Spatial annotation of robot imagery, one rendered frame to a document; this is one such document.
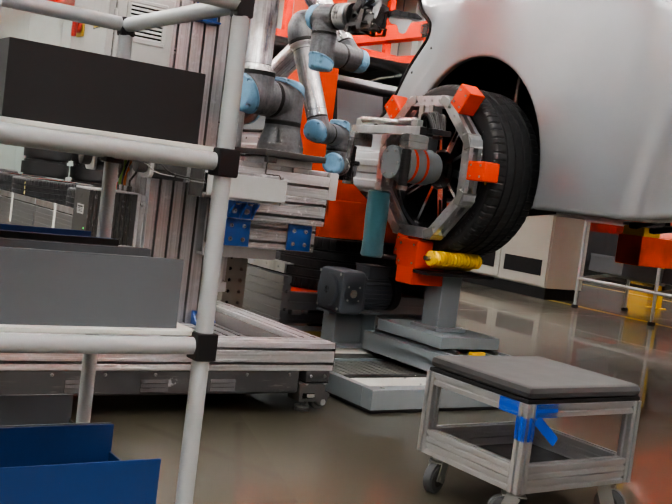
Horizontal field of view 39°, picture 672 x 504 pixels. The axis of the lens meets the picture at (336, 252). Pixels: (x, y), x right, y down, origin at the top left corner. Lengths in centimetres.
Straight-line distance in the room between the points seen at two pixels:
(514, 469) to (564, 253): 651
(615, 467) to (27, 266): 156
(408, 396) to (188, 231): 93
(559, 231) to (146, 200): 593
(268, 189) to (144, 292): 143
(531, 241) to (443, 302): 495
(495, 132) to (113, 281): 228
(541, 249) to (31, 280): 740
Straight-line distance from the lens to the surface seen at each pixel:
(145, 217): 308
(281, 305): 404
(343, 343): 403
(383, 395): 324
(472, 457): 234
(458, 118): 357
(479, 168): 345
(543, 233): 861
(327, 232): 399
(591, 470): 242
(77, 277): 146
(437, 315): 379
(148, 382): 284
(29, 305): 145
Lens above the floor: 72
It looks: 4 degrees down
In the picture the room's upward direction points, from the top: 7 degrees clockwise
